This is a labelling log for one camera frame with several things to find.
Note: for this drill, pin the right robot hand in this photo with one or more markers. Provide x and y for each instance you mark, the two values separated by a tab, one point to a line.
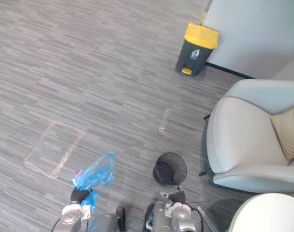
177	196

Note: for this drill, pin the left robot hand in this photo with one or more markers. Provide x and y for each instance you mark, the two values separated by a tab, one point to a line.
78	195

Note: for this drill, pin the blue plastic rubbish bag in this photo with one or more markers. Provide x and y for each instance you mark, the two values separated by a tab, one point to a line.
96	174

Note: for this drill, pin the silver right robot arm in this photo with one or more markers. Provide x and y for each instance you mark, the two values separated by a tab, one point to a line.
180	217

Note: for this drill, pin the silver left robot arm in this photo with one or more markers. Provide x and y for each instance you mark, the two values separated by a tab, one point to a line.
69	217

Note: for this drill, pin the black mesh waste bin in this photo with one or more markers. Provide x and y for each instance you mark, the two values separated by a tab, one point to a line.
169	168

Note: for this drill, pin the white round tea table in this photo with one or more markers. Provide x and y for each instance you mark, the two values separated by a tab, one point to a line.
268	213

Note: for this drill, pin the grey yellow-lid pedal trash can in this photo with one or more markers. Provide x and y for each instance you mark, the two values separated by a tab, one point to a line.
196	50

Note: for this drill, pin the grey upholstered armchair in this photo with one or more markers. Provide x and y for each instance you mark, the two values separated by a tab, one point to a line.
253	135

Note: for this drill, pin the beige cushion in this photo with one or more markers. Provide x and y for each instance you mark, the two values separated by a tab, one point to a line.
288	132

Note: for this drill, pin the white partition wall panel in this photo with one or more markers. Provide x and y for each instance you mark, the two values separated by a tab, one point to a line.
251	36

